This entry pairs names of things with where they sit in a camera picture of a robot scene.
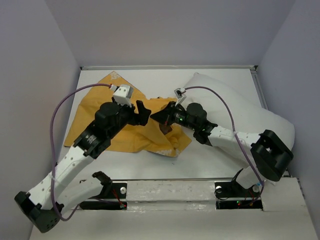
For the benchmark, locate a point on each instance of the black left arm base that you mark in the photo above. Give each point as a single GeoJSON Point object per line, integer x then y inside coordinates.
{"type": "Point", "coordinates": [111, 197]}

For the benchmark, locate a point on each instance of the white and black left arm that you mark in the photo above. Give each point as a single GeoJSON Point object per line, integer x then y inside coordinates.
{"type": "Point", "coordinates": [41, 205]}

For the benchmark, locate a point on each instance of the white pillow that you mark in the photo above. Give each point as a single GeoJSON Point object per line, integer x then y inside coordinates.
{"type": "Point", "coordinates": [231, 110]}

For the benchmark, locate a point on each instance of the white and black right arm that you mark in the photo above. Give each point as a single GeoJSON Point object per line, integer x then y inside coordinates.
{"type": "Point", "coordinates": [266, 154]}

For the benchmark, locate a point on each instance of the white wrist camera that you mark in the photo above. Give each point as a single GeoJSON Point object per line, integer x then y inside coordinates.
{"type": "Point", "coordinates": [180, 94]}
{"type": "Point", "coordinates": [123, 94]}

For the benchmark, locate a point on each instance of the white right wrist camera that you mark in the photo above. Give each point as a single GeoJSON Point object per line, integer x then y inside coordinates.
{"type": "Point", "coordinates": [180, 94]}

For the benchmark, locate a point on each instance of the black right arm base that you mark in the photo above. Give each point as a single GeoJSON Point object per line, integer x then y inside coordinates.
{"type": "Point", "coordinates": [237, 197]}

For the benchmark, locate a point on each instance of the yellow pillowcase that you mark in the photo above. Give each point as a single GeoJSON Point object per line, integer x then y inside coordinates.
{"type": "Point", "coordinates": [131, 139]}

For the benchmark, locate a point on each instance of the white front board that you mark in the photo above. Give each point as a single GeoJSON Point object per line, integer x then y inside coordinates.
{"type": "Point", "coordinates": [227, 224]}

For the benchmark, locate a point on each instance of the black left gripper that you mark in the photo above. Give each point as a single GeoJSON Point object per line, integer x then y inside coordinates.
{"type": "Point", "coordinates": [142, 118]}

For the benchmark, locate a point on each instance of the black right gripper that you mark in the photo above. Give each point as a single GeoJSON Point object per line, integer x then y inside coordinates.
{"type": "Point", "coordinates": [162, 116]}

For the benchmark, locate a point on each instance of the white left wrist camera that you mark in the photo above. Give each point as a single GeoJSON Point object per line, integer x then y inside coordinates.
{"type": "Point", "coordinates": [123, 94]}

